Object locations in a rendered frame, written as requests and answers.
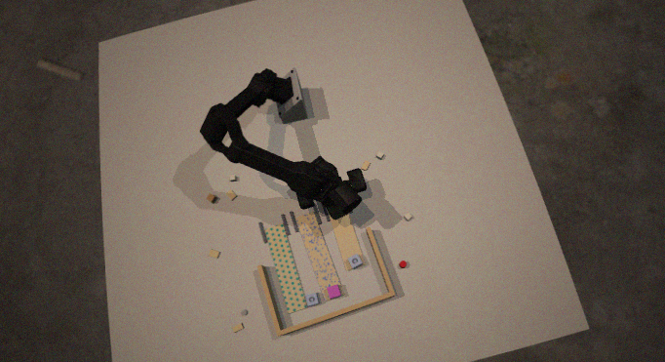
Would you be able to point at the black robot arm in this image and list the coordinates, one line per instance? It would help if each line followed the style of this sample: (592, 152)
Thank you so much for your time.
(302, 177)

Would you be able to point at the tan u-shaped wall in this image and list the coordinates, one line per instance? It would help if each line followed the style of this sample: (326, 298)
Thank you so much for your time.
(324, 281)

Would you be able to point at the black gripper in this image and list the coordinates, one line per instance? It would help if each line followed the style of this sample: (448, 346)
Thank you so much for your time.
(356, 180)

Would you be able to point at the yellow strip with green dots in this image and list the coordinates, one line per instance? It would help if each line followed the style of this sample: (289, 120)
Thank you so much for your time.
(277, 241)

